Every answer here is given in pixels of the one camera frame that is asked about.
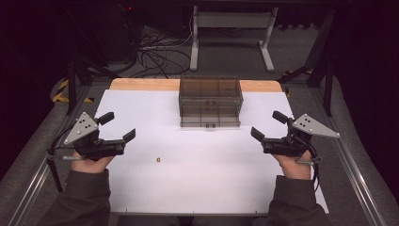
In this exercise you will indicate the white paper sheet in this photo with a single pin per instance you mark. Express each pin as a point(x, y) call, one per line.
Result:
point(188, 175)

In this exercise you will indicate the black tripod stand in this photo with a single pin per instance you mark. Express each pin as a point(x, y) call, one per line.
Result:
point(326, 72)
point(72, 84)

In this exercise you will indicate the transparent brown drawer box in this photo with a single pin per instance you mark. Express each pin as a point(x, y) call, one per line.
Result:
point(210, 103)

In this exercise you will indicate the person's right hand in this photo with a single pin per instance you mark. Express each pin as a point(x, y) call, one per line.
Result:
point(293, 168)

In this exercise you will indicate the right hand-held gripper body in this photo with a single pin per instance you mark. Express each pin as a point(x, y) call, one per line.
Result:
point(309, 127)

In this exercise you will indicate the aluminium rail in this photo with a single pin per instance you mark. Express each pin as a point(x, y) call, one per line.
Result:
point(357, 182)
point(37, 182)

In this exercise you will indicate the person's left hand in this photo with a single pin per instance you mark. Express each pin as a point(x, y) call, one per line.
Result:
point(89, 165)

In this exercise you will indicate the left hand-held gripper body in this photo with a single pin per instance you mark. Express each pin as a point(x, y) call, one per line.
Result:
point(82, 128)

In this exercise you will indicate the grey metal stand frame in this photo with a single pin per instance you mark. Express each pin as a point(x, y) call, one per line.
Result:
point(232, 20)

